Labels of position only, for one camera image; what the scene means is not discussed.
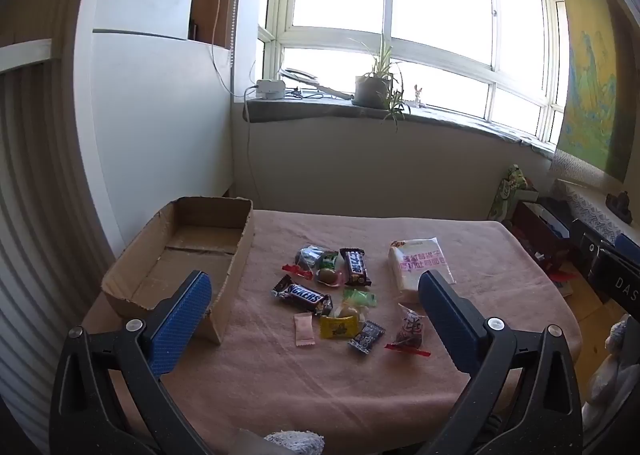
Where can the sliced bread packet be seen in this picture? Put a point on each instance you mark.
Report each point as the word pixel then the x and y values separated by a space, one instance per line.
pixel 417 260

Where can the brown chocolate bar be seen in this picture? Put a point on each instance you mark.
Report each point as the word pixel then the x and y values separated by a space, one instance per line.
pixel 302 295
pixel 355 267

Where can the potted spider plant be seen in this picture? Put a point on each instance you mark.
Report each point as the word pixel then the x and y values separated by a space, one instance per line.
pixel 372 87

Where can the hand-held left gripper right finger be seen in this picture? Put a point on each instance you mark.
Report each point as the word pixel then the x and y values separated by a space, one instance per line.
pixel 447 320

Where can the small white figurine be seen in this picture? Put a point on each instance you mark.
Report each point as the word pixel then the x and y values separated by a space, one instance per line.
pixel 418 95

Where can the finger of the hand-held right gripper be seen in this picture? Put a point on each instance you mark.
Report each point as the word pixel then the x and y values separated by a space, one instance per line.
pixel 590 240
pixel 627 245

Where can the clear packet with red strip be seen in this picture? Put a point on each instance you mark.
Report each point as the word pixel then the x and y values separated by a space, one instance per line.
pixel 306 255

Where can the yellow candy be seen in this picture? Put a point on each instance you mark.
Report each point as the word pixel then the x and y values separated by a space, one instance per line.
pixel 337 326

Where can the pale candy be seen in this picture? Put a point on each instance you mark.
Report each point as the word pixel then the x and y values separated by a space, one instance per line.
pixel 348 309

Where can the white power box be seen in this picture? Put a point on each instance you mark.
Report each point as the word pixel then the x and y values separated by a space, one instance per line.
pixel 270 89

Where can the white ribbed panel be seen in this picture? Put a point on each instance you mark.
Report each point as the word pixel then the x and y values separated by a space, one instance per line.
pixel 35 185

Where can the person's left hand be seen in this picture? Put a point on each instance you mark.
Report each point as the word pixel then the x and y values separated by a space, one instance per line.
pixel 295 442

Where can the small green snack packet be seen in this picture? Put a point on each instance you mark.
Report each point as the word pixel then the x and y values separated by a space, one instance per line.
pixel 328 261

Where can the white cabinet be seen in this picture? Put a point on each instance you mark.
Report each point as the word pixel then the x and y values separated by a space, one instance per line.
pixel 150 110

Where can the cardboard box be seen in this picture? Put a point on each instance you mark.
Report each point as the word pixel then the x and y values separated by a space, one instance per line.
pixel 200 240

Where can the red box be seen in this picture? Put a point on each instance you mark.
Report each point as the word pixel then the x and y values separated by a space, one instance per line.
pixel 535 230

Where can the white patterned cloth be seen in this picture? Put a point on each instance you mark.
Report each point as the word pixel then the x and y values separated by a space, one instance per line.
pixel 590 205

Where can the small blue-black snack packet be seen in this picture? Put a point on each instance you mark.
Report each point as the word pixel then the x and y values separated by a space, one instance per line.
pixel 366 336

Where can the clear packet of dark dates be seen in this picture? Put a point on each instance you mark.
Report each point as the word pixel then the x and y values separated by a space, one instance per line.
pixel 407 330

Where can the pale pink sachet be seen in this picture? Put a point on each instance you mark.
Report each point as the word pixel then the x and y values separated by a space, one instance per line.
pixel 303 330

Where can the yellow-blue wall poster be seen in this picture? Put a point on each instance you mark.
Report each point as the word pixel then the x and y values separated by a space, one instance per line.
pixel 592 100

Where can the person's right hand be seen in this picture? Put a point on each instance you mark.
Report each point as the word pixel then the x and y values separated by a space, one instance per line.
pixel 620 345

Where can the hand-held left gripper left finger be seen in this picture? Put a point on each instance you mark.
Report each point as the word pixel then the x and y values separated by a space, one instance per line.
pixel 182 320

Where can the small dark figurine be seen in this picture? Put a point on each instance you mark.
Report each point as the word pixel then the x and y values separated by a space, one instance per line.
pixel 620 205

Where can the green patterned box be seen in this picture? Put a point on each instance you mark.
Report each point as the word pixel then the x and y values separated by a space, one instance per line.
pixel 510 185

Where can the light green candy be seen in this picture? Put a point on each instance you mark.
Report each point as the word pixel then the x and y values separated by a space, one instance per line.
pixel 359 296

